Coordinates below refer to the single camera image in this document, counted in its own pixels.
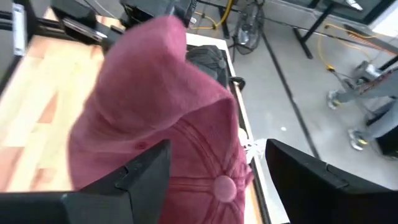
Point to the black frame hook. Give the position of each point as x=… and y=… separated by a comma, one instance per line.
x=238, y=81

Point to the person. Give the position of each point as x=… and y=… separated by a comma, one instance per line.
x=373, y=93

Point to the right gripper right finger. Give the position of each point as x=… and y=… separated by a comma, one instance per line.
x=326, y=199

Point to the black floor fan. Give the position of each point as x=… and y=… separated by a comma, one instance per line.
x=248, y=25

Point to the silver bracket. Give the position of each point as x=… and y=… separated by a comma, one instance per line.
x=18, y=29

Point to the black desk leg frame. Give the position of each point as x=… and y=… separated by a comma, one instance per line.
x=311, y=31

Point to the maroon baseball cap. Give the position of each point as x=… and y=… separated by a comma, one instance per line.
x=140, y=87
x=211, y=161

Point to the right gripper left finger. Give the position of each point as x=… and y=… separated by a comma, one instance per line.
x=93, y=205

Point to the dark grey baseball cap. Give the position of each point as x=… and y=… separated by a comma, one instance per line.
x=208, y=62

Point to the grey floor box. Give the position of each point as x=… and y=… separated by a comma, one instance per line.
x=367, y=71

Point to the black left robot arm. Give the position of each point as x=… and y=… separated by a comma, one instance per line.
x=81, y=18

